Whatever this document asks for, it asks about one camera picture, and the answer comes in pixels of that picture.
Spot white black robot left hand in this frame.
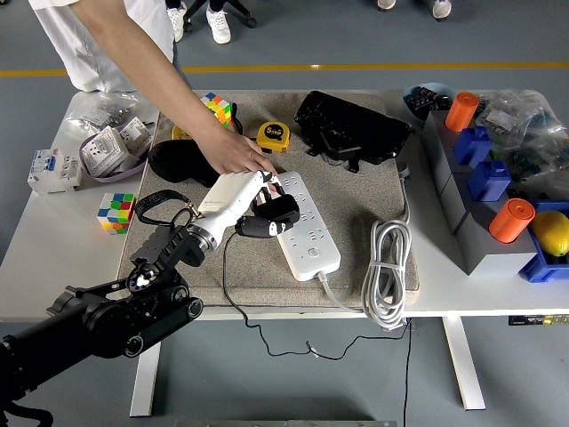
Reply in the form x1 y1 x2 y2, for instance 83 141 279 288
189 170 301 251

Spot grey stepped box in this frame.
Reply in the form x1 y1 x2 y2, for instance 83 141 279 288
421 109 539 278

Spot white circuit breaker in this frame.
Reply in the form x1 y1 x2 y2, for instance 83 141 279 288
27 148 84 196

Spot black label strip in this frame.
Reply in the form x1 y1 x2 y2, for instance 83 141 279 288
508 314 569 326

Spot white wall socket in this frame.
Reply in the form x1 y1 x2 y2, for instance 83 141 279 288
118 116 155 157
84 126 130 177

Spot person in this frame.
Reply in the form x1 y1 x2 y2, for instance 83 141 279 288
28 0 177 93

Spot black plug adapter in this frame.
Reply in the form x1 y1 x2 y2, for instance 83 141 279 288
252 194 301 228

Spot light blue bowl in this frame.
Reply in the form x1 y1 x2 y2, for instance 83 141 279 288
401 81 458 128

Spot yellow lemon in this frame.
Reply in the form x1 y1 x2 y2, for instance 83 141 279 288
530 210 569 258

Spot white table leg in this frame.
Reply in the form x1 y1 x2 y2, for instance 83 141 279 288
441 316 486 412
129 342 164 418

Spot blue block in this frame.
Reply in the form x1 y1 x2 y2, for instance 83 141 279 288
466 160 512 203
452 125 493 167

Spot clear bag of screws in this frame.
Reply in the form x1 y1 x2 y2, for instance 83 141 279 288
64 91 161 134

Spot black office chair base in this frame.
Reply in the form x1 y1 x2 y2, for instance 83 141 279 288
182 0 258 33

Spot black hanging cable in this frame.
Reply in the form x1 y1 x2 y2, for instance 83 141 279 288
402 318 413 427

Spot thin black plug cord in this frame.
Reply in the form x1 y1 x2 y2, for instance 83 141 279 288
220 230 409 359

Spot purple basket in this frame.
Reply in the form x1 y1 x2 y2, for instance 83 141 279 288
78 126 150 185

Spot person's hand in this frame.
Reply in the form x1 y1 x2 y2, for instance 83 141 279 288
196 131 280 179

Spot glossy black plastic tray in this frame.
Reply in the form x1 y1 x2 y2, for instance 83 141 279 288
293 90 413 173

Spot blue storage bin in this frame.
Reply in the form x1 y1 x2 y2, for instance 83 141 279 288
517 198 569 284

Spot grey-brown mat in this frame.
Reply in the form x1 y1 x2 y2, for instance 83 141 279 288
115 91 420 309

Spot orange cylinder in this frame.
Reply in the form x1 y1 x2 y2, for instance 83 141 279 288
488 197 536 244
444 91 480 133

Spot clear bags of parts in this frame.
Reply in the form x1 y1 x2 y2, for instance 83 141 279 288
473 88 569 204

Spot white sneaker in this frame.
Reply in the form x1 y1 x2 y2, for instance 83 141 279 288
166 2 188 44
205 6 232 44

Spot yellow tape measure black label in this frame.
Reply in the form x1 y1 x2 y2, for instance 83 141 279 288
255 120 291 154

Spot grey-white power strip cable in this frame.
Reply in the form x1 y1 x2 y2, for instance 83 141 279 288
317 163 413 331

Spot black cloth pouch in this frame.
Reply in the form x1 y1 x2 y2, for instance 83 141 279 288
147 141 219 188

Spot white power strip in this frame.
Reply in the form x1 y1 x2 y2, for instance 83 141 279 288
266 171 341 282

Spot colourful puzzle cube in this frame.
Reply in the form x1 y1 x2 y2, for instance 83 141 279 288
199 92 233 128
96 192 137 236

